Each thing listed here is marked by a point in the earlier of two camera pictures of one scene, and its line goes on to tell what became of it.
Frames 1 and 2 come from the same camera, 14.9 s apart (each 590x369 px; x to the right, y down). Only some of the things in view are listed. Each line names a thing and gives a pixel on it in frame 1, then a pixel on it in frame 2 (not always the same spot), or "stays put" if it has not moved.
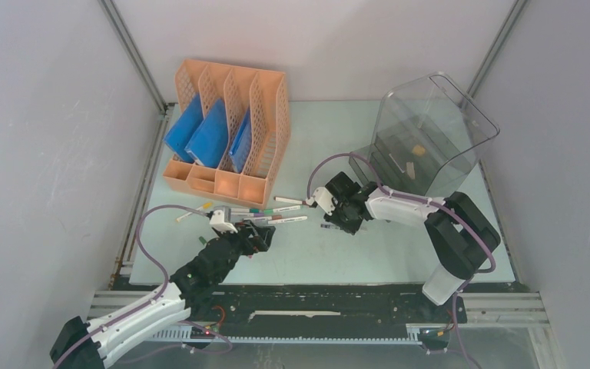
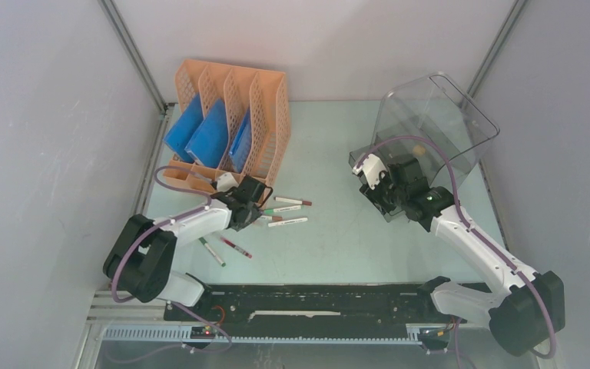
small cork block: x=419 y=150 stays put
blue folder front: x=178 y=137 stays put
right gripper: x=352 y=227 → x=373 y=194
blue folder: x=209 y=144 stays put
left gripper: x=260 y=239 → x=254 y=214
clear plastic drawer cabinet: x=423 y=135 stays put
